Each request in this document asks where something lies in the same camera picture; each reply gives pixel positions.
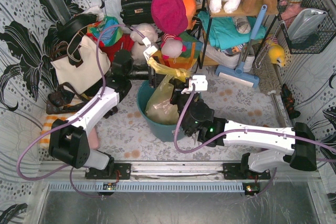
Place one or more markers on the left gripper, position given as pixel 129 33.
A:
pixel 152 76

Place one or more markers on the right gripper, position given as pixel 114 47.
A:
pixel 177 94

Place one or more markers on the yellow trash bag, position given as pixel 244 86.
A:
pixel 159 108

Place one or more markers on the teal trash bin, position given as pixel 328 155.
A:
pixel 165 133

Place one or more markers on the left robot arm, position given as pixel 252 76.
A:
pixel 69 139

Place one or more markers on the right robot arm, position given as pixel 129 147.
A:
pixel 294 146

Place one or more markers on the colourful printed bag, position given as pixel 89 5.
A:
pixel 106 28

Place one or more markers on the magenta cloth bag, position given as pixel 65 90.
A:
pixel 169 16

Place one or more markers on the cream canvas tote bag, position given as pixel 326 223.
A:
pixel 83 75

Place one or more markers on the brown patterned bag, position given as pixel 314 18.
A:
pixel 59 101

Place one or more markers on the white pink plush doll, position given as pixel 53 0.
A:
pixel 172 46

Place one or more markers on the rainbow striped cloth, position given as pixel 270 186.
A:
pixel 187 59

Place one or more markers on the cream plush bear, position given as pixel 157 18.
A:
pixel 139 47

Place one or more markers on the black leather handbag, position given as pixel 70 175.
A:
pixel 135 12

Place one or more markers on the wooden metal shelf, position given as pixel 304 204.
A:
pixel 237 13

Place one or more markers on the teal folded cloth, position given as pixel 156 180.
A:
pixel 223 33

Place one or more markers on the orange plush toy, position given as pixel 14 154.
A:
pixel 190 8

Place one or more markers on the pink glasses case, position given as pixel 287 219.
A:
pixel 93 139

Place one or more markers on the beige dust mop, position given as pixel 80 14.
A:
pixel 269 83

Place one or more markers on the black round hat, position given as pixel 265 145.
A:
pixel 67 31

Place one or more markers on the black orange toy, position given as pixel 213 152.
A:
pixel 289 102

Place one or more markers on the yellow duck plush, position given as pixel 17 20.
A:
pixel 275 52

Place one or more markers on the orange checkered cloth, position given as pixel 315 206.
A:
pixel 50 119

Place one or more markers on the silver foil pouch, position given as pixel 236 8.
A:
pixel 305 23

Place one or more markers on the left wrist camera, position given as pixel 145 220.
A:
pixel 151 48

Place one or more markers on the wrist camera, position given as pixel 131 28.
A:
pixel 197 82
pixel 151 48

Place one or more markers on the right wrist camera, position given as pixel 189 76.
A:
pixel 197 82

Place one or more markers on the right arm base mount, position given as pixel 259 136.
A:
pixel 234 171

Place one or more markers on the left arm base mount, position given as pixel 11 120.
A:
pixel 122 171

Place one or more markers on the black wire basket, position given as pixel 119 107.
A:
pixel 313 43

